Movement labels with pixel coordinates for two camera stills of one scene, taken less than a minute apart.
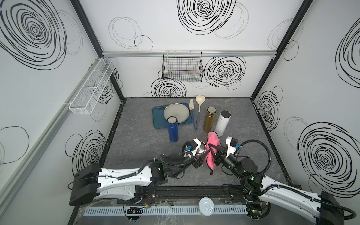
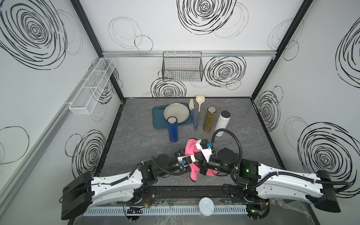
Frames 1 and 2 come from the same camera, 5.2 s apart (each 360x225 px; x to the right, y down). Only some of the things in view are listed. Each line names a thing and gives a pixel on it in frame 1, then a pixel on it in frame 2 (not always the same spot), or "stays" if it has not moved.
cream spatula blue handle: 191,106 stays
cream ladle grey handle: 199,99 stays
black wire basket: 182,66 stays
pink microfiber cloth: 213,138 → 191,148
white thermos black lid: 222,122 stays
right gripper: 222,152 → 199,156
